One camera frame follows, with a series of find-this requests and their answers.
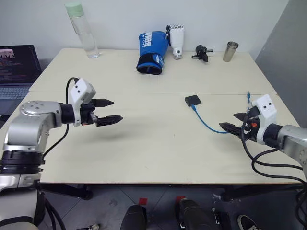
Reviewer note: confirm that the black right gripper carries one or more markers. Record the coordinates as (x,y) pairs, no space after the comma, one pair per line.
(251,130)

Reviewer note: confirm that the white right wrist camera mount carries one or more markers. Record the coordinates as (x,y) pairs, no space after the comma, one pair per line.
(265,108)

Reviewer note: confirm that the black table frame leg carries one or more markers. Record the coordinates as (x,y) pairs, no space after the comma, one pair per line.
(259,192)
(69,191)

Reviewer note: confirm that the black network adapter box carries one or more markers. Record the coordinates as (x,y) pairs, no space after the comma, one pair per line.
(192,100)

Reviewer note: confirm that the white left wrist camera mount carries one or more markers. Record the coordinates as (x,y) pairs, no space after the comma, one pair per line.
(80,90)

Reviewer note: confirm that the clear bottle with green cap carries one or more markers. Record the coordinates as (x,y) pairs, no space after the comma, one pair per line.
(86,36)

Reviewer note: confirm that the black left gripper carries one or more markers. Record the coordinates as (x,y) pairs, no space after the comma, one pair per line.
(86,112)

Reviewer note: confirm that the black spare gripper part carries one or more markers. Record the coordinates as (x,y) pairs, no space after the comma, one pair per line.
(201,52)

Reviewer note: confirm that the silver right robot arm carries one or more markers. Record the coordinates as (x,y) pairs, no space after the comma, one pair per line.
(291,139)

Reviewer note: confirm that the white robotic hand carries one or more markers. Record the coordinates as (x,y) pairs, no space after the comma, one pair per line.
(177,40)

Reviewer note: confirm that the dark rounded shape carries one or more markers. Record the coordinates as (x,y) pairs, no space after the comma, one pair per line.
(133,218)
(194,215)

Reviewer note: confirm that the stainless steel cup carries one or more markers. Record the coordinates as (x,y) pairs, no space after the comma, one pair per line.
(230,52)

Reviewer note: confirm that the black and white sneaker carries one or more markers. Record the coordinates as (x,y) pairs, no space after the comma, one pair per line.
(249,224)

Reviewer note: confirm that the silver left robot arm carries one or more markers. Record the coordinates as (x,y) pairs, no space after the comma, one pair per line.
(26,124)

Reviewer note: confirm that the blue boxing glove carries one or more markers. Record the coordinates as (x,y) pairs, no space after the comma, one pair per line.
(151,52)

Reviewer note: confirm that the red tag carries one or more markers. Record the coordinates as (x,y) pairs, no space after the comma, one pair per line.
(143,201)

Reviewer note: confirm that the grey laptop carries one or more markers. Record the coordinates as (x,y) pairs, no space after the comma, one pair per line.
(16,69)

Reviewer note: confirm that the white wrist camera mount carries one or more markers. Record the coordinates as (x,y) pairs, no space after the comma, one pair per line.
(265,108)
(80,90)

